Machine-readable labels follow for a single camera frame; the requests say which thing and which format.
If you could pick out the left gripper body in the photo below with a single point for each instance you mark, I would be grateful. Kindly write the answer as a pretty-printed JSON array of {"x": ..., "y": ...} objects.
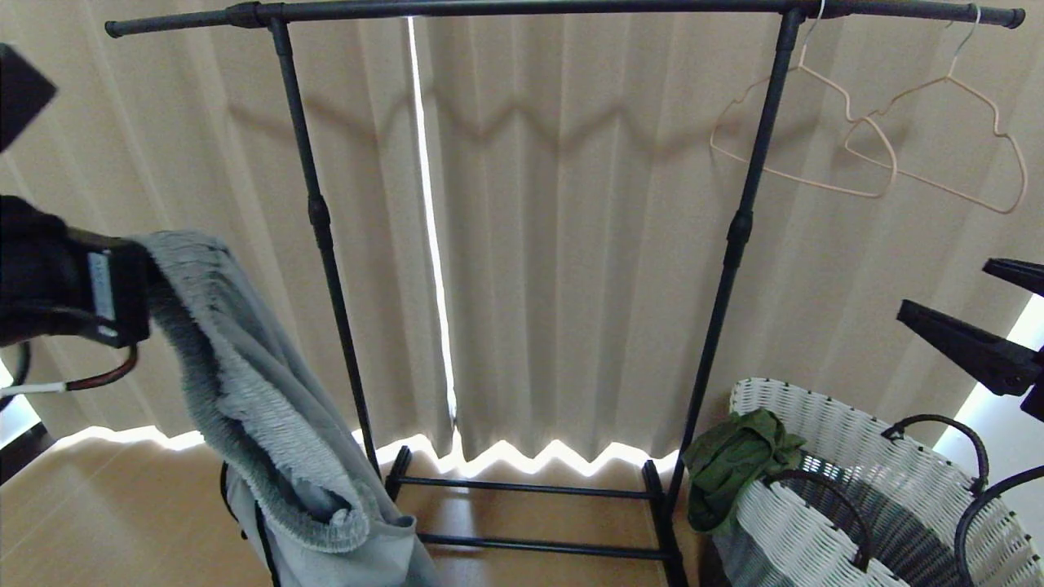
[{"x": 49, "y": 277}]

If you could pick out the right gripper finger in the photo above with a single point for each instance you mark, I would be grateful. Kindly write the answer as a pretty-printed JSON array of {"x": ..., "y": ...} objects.
[
  {"x": 1024, "y": 275},
  {"x": 979, "y": 350}
]

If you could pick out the pink clothes hanger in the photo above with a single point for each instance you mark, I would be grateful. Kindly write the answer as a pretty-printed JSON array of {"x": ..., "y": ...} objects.
[
  {"x": 895, "y": 163},
  {"x": 1025, "y": 167}
]

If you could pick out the pale grey shorts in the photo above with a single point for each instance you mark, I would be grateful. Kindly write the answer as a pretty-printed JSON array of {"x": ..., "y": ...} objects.
[{"x": 245, "y": 391}]

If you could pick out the white laundry basket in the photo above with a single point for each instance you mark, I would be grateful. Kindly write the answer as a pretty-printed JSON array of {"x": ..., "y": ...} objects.
[{"x": 816, "y": 416}]

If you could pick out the black clothes rack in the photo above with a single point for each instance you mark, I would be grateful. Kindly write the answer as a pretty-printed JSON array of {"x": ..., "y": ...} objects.
[{"x": 320, "y": 214}]

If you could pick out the green garment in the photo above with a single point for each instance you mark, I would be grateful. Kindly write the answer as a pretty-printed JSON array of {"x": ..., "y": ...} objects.
[{"x": 734, "y": 465}]

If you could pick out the beige curtain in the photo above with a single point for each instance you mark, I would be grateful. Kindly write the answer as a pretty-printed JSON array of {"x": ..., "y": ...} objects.
[{"x": 571, "y": 244}]

